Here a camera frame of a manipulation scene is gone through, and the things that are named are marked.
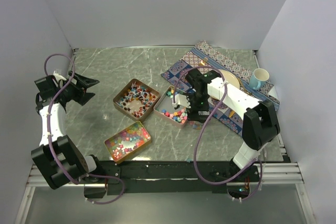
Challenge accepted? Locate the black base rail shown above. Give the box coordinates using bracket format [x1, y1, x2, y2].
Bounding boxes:
[78, 155, 292, 201]

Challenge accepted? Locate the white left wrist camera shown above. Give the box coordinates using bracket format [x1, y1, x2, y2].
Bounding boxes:
[52, 69, 67, 81]

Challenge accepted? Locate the metal candy scoop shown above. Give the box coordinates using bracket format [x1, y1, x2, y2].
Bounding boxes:
[259, 147, 268, 162]

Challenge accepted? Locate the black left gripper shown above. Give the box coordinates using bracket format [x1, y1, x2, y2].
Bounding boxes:
[56, 71, 99, 105]

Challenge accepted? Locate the cream yellow plate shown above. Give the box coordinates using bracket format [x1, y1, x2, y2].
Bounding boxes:
[220, 70, 240, 90]

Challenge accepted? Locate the clear plastic candy jar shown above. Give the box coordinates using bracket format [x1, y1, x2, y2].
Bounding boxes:
[188, 121, 204, 131]

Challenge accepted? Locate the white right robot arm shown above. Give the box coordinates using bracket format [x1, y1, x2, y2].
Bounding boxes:
[186, 68, 280, 182]

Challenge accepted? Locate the gold tin with lollipops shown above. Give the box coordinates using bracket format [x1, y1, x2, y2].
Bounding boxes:
[113, 79, 160, 122]

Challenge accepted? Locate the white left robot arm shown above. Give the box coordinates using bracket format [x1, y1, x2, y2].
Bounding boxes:
[31, 71, 104, 189]

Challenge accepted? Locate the gold tin with gummy stars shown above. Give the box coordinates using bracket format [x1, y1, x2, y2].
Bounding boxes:
[104, 121, 152, 164]

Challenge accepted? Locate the gold fork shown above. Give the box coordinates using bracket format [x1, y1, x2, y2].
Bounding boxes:
[198, 58, 208, 66]

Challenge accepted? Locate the patterned placemat cloth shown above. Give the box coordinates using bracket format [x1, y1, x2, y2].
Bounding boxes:
[160, 40, 281, 138]

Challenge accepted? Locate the light blue mug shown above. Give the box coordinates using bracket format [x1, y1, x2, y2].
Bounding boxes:
[249, 68, 269, 90]

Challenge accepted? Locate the pink tin with star candies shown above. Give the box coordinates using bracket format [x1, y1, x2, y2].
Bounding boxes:
[154, 86, 187, 129]

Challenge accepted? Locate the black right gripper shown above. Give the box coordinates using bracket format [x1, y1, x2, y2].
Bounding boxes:
[183, 91, 211, 124]

